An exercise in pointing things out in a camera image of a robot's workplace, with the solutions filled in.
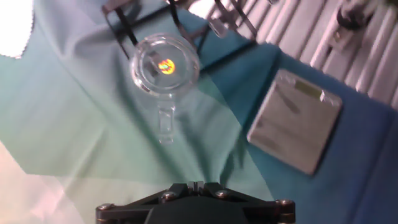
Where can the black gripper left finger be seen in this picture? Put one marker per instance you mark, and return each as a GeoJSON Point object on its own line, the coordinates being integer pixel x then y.
{"type": "Point", "coordinates": [124, 214]}

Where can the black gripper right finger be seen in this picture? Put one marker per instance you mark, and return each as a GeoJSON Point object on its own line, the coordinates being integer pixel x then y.
{"type": "Point", "coordinates": [270, 213]}

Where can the clear glass cup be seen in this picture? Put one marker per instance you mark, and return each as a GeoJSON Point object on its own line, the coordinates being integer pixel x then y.
{"type": "Point", "coordinates": [164, 81]}

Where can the silver digital kitchen scale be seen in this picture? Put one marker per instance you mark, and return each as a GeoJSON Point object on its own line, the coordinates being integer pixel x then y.
{"type": "Point", "coordinates": [292, 124]}

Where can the teal and white tablecloth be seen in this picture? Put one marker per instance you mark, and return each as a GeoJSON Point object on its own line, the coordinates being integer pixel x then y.
{"type": "Point", "coordinates": [77, 109]}

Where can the small camera on mount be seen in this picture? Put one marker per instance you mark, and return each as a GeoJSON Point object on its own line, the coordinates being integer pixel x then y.
{"type": "Point", "coordinates": [354, 17]}

